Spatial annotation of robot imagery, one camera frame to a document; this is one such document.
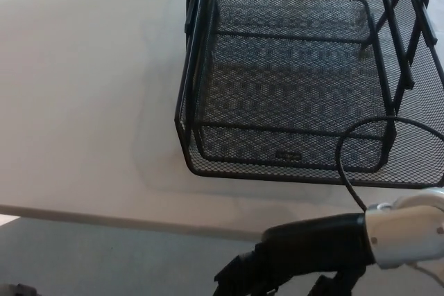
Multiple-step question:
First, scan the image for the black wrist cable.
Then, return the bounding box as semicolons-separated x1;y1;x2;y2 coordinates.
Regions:
336;116;444;213

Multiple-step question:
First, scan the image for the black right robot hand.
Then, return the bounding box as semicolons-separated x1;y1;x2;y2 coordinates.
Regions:
213;212;378;296

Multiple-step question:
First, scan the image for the black mesh tray with label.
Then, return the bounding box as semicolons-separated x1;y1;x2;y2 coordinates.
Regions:
194;0;399;174

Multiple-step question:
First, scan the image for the dark grey lump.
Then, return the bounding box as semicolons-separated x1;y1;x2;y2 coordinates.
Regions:
0;283;37;296

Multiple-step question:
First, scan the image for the large black mesh tray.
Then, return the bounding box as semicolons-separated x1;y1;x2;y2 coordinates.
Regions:
174;0;444;191

